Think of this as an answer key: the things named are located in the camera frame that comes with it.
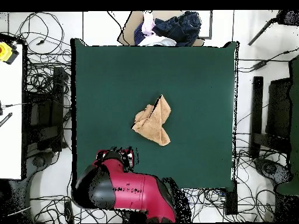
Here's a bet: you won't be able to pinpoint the black cable tangle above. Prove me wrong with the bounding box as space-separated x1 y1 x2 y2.
233 149 281 222
30 194 122 223

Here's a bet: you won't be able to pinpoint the white desk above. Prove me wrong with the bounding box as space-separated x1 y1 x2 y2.
0 44 23 180

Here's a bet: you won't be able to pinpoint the black stand frame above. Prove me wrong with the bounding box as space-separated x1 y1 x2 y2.
22 66 72 159
248 75 293 159

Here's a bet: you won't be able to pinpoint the black ridged strap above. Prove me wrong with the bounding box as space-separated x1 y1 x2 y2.
0 112 13 128

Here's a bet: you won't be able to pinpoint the black power adapter cable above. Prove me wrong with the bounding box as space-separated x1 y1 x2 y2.
238 47 299 73

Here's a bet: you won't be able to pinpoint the blue dotted garment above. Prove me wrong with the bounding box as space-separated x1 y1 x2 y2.
134 22 147 46

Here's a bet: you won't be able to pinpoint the black power strip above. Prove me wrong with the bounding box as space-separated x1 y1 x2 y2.
63 200 75 224

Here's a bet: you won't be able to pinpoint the yellow emergency stop box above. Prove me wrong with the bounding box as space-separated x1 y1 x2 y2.
0 41 20 65

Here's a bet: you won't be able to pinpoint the dark blue jeans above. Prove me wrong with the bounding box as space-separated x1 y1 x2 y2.
152 10 202 47

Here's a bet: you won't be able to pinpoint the tan terry towel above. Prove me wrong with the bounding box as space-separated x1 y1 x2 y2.
131 94 172 147

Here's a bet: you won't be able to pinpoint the black round base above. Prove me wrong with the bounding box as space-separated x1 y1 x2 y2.
253 157 293 187
31 153 48 169

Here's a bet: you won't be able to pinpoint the grey metal frame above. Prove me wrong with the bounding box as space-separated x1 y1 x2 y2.
197 10 213 40

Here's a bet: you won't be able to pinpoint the brown cardboard box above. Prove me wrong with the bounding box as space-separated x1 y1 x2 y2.
117 10 206 47

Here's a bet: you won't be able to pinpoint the black looped cable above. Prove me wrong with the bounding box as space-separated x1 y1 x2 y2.
13 11 65 57

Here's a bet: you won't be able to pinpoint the pink garment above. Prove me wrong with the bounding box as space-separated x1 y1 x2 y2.
141 11 157 37

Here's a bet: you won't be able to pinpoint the black tripod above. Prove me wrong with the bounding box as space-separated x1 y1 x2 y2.
247 9 299 46

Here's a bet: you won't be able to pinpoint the green fabric sheet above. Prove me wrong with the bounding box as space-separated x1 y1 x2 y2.
276 54 299 197

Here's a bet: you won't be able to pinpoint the black table leg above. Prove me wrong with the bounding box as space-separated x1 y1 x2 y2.
224 183 238 216

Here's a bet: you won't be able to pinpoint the dark green table cloth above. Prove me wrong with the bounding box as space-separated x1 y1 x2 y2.
70 38 239 192

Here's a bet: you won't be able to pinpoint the white garment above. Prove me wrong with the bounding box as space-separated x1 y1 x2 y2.
137 34 178 47

